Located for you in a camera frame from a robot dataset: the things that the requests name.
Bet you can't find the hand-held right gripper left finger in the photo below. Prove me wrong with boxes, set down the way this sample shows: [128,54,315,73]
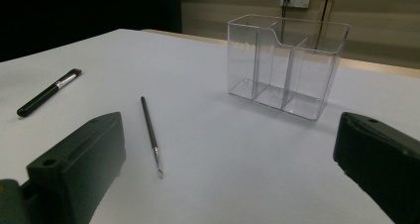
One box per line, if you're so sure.
[20,111,127,224]

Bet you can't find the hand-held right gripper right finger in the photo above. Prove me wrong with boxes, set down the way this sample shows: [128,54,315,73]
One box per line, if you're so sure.
[332,111,420,224]

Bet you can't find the thick black pen silver band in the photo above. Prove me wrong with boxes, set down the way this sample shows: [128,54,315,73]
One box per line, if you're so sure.
[16,68,82,118]

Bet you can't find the thin black pen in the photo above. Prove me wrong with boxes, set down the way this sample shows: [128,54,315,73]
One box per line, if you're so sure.
[140,96,164,179]

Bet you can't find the clear acrylic organizer box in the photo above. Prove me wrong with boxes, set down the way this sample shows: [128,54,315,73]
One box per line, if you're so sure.
[226,14,351,122]

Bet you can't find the white table sheet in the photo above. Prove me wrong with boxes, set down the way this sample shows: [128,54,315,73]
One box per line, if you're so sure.
[0,28,420,224]

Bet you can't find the black wall cable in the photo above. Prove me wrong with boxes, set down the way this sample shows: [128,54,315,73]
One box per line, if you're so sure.
[280,0,289,45]

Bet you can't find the white wall socket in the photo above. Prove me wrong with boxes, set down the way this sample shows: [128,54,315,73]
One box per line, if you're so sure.
[279,0,312,10]

